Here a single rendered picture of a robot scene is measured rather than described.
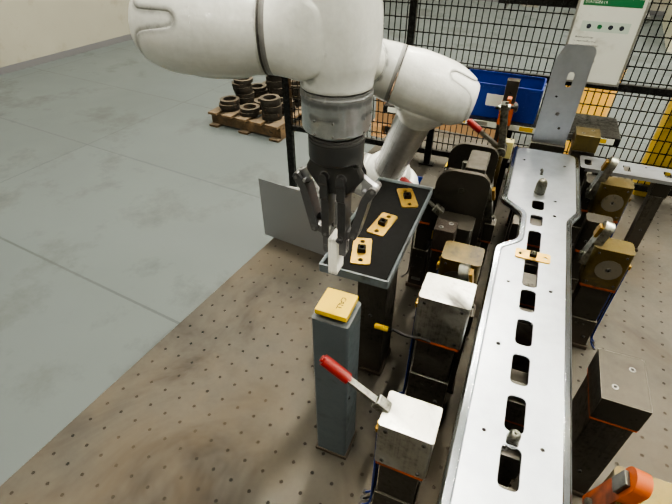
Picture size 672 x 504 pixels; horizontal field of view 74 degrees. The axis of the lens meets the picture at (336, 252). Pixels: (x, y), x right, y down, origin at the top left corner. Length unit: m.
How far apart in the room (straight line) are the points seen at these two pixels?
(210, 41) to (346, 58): 0.15
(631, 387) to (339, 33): 0.77
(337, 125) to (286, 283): 1.01
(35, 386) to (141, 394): 1.21
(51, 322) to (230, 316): 1.48
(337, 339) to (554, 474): 0.40
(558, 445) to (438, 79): 0.74
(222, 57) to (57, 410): 1.98
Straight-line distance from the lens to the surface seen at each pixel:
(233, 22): 0.54
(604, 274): 1.30
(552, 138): 1.87
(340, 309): 0.77
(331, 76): 0.53
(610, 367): 0.99
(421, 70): 1.05
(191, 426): 1.22
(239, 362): 1.30
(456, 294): 0.90
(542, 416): 0.91
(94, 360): 2.45
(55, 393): 2.41
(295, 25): 0.52
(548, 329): 1.05
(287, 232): 1.65
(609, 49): 2.08
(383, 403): 0.76
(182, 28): 0.56
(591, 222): 1.47
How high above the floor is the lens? 1.71
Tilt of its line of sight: 38 degrees down
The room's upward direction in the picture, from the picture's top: straight up
